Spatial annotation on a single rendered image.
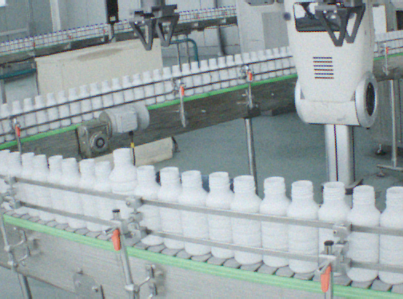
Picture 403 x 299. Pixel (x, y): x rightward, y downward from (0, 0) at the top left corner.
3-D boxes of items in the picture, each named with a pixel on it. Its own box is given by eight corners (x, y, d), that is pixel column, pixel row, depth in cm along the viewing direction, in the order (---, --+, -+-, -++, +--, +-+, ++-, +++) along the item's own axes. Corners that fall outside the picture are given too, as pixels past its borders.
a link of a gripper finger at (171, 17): (141, 50, 131) (137, 11, 128) (160, 46, 136) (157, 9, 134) (164, 49, 127) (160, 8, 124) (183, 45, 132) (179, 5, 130)
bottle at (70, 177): (81, 231, 134) (68, 164, 130) (64, 227, 138) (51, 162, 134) (97, 222, 139) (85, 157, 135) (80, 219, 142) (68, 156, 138)
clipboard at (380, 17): (368, 39, 480) (365, 3, 472) (389, 40, 462) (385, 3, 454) (365, 40, 478) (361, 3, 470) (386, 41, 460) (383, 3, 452)
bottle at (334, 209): (345, 260, 104) (345, 177, 100) (355, 273, 98) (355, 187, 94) (315, 266, 104) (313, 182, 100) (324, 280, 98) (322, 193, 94)
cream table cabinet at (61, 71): (142, 149, 629) (129, 39, 600) (175, 157, 580) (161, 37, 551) (51, 174, 568) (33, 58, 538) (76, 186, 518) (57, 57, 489)
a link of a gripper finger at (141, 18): (130, 53, 128) (126, 12, 125) (150, 49, 133) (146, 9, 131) (153, 51, 124) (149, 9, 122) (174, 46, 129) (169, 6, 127)
